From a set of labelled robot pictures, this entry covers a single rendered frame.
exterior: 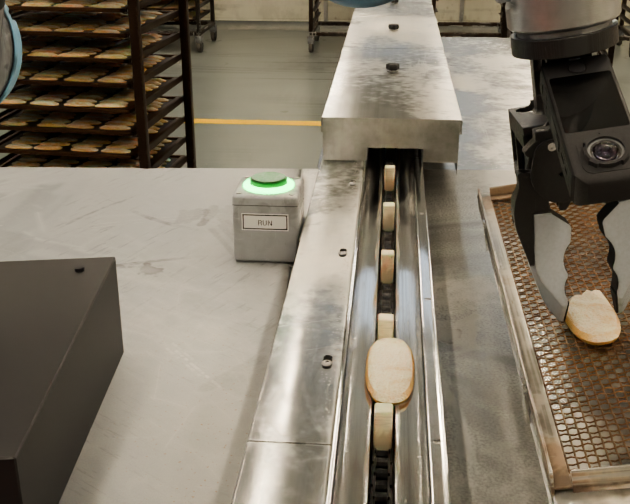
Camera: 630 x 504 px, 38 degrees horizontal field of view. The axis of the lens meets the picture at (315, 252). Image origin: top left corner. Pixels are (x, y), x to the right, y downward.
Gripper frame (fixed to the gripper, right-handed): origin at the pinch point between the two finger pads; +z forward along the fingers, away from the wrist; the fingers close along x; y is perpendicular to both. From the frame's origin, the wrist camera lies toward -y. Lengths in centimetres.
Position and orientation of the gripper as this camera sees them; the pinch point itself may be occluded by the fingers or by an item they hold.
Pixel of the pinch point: (591, 304)
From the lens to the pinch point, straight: 71.2
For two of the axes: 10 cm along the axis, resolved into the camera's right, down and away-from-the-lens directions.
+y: 0.2, -3.7, 9.3
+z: 1.8, 9.1, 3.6
